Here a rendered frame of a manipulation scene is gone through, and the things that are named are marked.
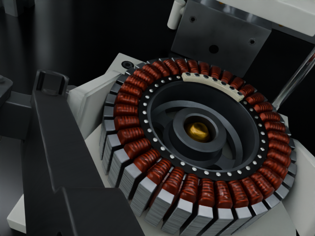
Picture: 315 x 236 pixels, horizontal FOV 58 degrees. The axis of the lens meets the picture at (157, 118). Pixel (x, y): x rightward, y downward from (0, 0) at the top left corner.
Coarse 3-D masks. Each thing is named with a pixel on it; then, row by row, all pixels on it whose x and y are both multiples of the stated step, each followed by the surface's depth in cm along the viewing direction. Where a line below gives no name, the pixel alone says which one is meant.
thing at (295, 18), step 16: (224, 0) 13; (240, 0) 13; (256, 0) 13; (272, 0) 13; (288, 0) 13; (304, 0) 14; (272, 16) 13; (288, 16) 13; (304, 16) 13; (304, 32) 13
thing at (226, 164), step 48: (144, 96) 16; (192, 96) 19; (240, 96) 18; (144, 144) 13; (192, 144) 16; (240, 144) 18; (288, 144) 16; (144, 192) 13; (192, 192) 12; (240, 192) 13
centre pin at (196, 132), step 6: (186, 126) 17; (192, 126) 16; (198, 126) 16; (204, 126) 17; (186, 132) 17; (192, 132) 16; (198, 132) 16; (204, 132) 16; (192, 138) 16; (198, 138) 16; (204, 138) 16; (210, 138) 17
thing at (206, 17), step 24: (192, 0) 24; (216, 0) 25; (192, 24) 25; (216, 24) 24; (240, 24) 24; (264, 24) 24; (192, 48) 27; (216, 48) 26; (240, 48) 25; (240, 72) 27
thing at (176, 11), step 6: (174, 0) 25; (180, 0) 25; (174, 6) 25; (180, 6) 25; (174, 12) 26; (180, 12) 26; (174, 18) 26; (180, 18) 26; (168, 24) 27; (174, 24) 27; (168, 30) 27; (174, 30) 27
